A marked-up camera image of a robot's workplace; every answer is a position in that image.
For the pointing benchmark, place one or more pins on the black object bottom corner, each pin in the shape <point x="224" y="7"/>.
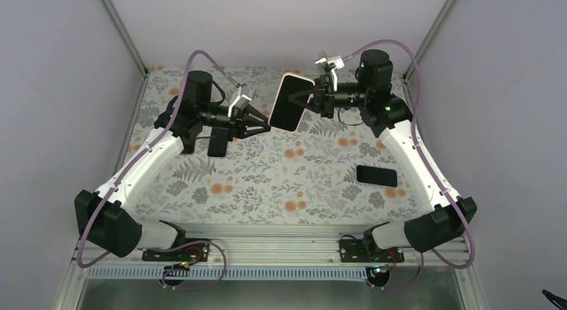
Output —
<point x="557" y="301"/>

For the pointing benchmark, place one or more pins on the grey slotted cable duct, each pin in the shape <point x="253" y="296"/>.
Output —
<point x="235" y="273"/>

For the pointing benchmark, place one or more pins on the right aluminium corner post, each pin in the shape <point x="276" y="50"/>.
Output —
<point x="434" y="29"/>

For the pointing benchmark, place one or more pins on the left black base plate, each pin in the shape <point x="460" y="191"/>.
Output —
<point x="197" y="252"/>

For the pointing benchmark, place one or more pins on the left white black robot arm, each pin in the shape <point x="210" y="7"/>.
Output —
<point x="105" y="217"/>

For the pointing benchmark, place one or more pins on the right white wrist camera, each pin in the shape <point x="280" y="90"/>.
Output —
<point x="328" y="66"/>

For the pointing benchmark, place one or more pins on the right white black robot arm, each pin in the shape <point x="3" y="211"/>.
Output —
<point x="445" y="214"/>

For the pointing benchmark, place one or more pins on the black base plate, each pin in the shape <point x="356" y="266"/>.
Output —
<point x="197" y="252"/>
<point x="352" y="250"/>

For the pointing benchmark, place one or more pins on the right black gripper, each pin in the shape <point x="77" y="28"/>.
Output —
<point x="324" y="107"/>

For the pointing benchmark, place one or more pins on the aluminium corner post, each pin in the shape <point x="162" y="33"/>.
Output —
<point x="434" y="29"/>
<point x="125" y="36"/>

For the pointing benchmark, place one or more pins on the cased black phone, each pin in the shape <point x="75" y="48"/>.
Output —
<point x="218" y="143"/>
<point x="285" y="115"/>
<point x="376" y="176"/>

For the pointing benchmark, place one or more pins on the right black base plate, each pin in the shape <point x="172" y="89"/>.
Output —
<point x="352" y="250"/>

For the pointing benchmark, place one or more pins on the floral patterned table mat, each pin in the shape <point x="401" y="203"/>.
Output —
<point x="301" y="177"/>

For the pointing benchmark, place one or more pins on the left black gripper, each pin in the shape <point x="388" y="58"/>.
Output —
<point x="237" y="125"/>

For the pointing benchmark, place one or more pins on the left aluminium corner post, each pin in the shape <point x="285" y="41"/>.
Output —
<point x="125" y="36"/>

